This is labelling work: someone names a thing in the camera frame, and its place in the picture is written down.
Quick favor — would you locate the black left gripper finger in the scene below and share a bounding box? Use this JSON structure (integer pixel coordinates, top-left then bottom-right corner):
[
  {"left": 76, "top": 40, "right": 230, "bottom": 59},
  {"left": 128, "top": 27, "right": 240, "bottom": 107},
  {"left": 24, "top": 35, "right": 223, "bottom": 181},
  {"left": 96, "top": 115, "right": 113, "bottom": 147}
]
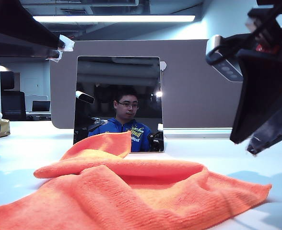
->
[
  {"left": 0, "top": 39, "right": 64, "bottom": 63},
  {"left": 0, "top": 0, "right": 75, "bottom": 52}
]

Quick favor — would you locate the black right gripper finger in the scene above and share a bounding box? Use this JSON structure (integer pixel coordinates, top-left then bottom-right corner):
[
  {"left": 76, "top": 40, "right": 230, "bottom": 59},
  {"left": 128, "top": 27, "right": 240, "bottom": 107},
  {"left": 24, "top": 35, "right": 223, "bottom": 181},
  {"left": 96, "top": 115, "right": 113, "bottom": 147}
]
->
[{"left": 246, "top": 112, "right": 282, "bottom": 157}]

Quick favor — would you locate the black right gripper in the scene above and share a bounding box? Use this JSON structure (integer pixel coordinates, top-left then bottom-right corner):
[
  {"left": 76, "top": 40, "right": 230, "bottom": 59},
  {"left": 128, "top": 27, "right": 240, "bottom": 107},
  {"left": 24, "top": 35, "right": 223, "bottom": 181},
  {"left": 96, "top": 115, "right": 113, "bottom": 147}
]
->
[{"left": 223, "top": 0, "right": 282, "bottom": 145}]

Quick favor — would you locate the orange microfiber cloth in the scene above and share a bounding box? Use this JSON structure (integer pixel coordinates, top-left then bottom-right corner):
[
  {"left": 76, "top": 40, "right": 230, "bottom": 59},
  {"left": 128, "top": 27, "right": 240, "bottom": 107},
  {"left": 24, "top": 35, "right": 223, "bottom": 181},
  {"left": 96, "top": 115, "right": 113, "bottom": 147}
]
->
[{"left": 0, "top": 131, "right": 272, "bottom": 230}]

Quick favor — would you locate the rectangular standing mirror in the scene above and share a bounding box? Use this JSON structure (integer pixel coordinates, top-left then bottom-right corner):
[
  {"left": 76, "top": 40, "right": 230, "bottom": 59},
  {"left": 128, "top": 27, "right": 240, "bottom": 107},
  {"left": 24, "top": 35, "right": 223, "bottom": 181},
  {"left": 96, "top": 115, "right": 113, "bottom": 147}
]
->
[{"left": 73, "top": 56, "right": 165, "bottom": 154}]

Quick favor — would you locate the black office chair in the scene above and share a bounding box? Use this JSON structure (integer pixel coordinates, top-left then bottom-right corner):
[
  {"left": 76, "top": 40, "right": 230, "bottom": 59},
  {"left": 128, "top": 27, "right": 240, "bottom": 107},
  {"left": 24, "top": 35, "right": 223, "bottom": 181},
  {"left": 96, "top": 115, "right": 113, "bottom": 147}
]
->
[{"left": 0, "top": 71, "right": 27, "bottom": 121}]

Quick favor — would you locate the dark background laptop screen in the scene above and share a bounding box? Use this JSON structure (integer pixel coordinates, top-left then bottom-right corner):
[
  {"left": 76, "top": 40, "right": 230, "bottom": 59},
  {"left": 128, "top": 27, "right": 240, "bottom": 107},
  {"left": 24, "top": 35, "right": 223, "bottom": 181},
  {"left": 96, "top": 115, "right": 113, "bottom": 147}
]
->
[{"left": 32, "top": 100, "right": 51, "bottom": 113}]

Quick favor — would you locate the small yellow box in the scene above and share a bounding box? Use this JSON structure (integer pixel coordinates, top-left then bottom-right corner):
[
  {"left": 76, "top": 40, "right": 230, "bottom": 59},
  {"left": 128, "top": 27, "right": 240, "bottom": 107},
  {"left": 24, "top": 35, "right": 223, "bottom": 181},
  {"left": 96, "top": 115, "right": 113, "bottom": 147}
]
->
[{"left": 0, "top": 119, "right": 12, "bottom": 138}]

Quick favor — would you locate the grey desk partition panel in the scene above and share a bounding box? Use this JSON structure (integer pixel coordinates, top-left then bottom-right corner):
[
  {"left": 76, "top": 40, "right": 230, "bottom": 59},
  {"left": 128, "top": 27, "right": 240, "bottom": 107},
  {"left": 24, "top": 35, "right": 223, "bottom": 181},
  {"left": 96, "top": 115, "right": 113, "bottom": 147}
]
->
[{"left": 49, "top": 39, "right": 245, "bottom": 129}]

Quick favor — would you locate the long ceiling light strip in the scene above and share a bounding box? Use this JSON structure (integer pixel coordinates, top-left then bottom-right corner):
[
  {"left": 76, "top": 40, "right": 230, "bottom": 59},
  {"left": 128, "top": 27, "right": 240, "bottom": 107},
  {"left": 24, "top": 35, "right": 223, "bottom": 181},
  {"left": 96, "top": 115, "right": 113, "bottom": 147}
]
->
[{"left": 32, "top": 15, "right": 196, "bottom": 23}]

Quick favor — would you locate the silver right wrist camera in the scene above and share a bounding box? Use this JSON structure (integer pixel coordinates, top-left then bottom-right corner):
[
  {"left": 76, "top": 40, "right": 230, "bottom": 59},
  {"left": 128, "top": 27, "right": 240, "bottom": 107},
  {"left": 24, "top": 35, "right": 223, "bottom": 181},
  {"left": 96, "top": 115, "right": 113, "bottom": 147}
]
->
[{"left": 205, "top": 34, "right": 244, "bottom": 83}]

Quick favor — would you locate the grey desk cable tray lid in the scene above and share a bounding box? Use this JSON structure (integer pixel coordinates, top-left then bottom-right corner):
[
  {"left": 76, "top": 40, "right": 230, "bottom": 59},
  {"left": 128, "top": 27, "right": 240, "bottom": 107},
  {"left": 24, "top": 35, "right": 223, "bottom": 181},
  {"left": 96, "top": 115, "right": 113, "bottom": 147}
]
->
[{"left": 165, "top": 133, "right": 232, "bottom": 139}]

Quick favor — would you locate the white partition base rail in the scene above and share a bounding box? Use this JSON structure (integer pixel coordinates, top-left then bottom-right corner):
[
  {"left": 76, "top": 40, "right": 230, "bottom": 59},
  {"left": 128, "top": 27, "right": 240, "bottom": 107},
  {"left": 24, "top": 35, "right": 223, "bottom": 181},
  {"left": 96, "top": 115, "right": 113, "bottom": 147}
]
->
[{"left": 164, "top": 127, "right": 233, "bottom": 134}]

